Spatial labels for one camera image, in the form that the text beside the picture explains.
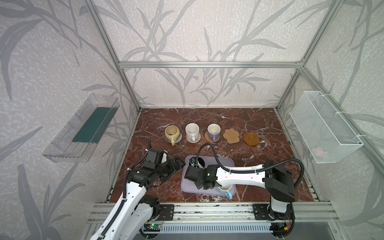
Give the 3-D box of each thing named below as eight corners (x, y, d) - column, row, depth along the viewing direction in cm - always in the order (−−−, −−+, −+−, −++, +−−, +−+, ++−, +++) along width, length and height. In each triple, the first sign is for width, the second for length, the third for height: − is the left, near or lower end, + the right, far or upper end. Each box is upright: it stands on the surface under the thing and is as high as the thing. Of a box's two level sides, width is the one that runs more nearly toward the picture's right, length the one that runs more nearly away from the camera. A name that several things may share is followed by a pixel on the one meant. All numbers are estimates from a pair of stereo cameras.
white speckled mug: (185, 146, 100) (184, 138, 93) (186, 131, 109) (185, 122, 101) (198, 146, 100) (198, 138, 93) (199, 131, 109) (199, 122, 101)
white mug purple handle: (207, 145, 101) (208, 137, 94) (207, 131, 109) (207, 123, 102) (220, 145, 101) (221, 137, 94) (218, 131, 109) (220, 123, 102)
